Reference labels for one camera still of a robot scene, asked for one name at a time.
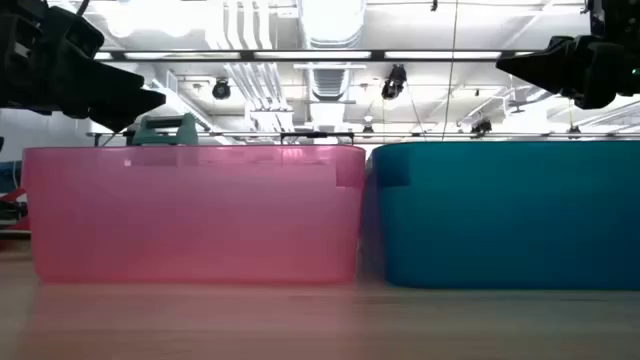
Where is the black U-shaped bracket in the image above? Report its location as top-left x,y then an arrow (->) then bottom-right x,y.
279,130 -> 356,147

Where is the thin black hanging cable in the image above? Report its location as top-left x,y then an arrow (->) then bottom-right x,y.
441,0 -> 460,142

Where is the green-framed metal box grater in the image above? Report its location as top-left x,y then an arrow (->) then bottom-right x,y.
130,111 -> 201,148

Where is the black beam with strip lights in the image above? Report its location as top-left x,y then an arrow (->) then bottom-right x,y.
93,48 -> 551,63

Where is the long grey horizontal rail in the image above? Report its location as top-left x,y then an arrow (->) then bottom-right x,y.
85,130 -> 640,147

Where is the silver round ventilation duct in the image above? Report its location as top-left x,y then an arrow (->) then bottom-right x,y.
297,0 -> 369,50

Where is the pink translucent plastic bin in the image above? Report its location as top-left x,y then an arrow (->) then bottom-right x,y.
21,144 -> 368,286

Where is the blue wall picture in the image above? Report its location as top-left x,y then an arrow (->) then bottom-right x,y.
0,159 -> 24,196

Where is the teal plastic bin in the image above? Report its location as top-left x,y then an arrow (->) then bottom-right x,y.
361,140 -> 640,292

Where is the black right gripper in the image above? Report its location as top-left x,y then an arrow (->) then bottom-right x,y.
495,0 -> 640,111

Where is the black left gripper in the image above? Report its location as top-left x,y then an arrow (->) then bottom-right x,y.
0,0 -> 167,134

